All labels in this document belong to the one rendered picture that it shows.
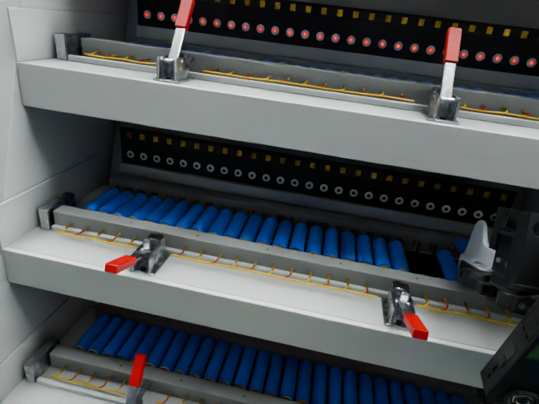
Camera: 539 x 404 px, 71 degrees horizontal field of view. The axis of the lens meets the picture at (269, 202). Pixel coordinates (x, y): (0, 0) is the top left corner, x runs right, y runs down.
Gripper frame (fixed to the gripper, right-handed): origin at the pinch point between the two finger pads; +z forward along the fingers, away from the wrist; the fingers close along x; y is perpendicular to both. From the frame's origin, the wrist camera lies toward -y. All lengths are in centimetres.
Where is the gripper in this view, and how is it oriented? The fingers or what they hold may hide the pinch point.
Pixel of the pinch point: (479, 266)
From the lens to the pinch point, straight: 48.9
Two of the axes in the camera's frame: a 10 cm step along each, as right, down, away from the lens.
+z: 1.2, -0.8, 9.9
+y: 1.7, -9.8, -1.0
